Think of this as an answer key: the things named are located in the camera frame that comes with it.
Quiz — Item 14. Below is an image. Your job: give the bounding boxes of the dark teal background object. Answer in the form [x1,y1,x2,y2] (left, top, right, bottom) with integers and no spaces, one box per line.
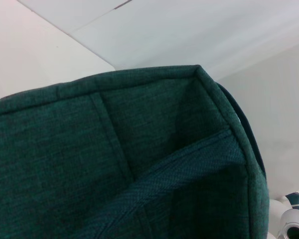
[287,192,299,209]

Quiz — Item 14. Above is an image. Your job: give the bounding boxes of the dark teal insulated lunch bag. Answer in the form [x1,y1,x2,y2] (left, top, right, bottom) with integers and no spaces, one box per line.
[0,64,269,239]

